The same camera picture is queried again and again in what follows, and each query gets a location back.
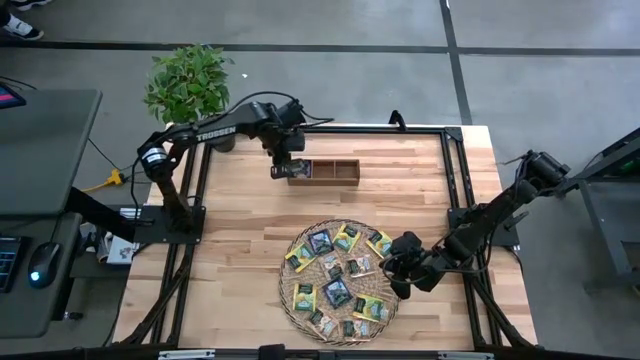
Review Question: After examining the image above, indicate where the dark grey raised desk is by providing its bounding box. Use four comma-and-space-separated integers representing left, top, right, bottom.
0, 88, 104, 217

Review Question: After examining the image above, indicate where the yellow power plug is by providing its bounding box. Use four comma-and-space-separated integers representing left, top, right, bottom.
82, 168, 126, 195

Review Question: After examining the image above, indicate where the wooden three-compartment box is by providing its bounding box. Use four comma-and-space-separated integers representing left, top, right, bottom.
287, 158, 361, 187

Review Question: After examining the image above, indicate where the grey keyboard desk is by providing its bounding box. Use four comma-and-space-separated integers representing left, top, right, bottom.
0, 212, 85, 340

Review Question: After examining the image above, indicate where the white printed box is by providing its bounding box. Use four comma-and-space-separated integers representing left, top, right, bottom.
106, 234, 141, 266

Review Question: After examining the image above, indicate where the yellow lemon tea bag packet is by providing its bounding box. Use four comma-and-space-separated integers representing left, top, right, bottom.
292, 283, 319, 314
364, 229, 394, 260
352, 293, 389, 324
332, 223, 362, 254
283, 243, 317, 274

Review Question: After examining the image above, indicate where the black computer mouse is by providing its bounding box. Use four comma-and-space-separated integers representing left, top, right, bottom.
27, 241, 64, 290

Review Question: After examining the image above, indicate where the blue tea bag packet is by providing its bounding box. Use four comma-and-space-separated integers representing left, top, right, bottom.
288, 158, 313, 180
322, 278, 355, 310
306, 228, 335, 256

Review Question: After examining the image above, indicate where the black metal stand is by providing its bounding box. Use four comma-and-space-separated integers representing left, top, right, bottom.
551, 127, 640, 291

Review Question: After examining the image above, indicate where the small lit display screen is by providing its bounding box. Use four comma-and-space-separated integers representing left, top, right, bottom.
0, 82, 28, 110

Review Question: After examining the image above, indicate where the black metal table frame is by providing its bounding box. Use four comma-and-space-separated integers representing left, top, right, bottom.
114, 109, 540, 351

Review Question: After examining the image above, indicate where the white black sneaker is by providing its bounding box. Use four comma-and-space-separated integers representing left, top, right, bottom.
0, 13, 45, 41
9, 0, 54, 12

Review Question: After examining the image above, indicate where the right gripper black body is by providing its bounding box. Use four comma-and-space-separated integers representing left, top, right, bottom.
394, 249, 444, 295

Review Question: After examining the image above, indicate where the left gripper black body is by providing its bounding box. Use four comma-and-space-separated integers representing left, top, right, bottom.
264, 129, 307, 167

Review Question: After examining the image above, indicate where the black support bar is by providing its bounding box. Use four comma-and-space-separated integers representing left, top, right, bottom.
66, 186, 137, 242

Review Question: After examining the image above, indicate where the green potted plant black pot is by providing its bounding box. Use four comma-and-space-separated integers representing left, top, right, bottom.
143, 43, 237, 154

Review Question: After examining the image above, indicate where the black floor cable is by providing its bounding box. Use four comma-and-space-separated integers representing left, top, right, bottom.
87, 135, 161, 187

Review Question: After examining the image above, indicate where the silver metal bracket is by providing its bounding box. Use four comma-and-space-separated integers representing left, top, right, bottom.
157, 349, 216, 360
437, 351, 496, 360

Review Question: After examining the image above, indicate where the backlit black keyboard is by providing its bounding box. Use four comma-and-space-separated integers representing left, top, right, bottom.
0, 235, 24, 294

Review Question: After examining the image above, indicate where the round woven straw tray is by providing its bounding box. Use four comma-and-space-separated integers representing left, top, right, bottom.
278, 218, 401, 347

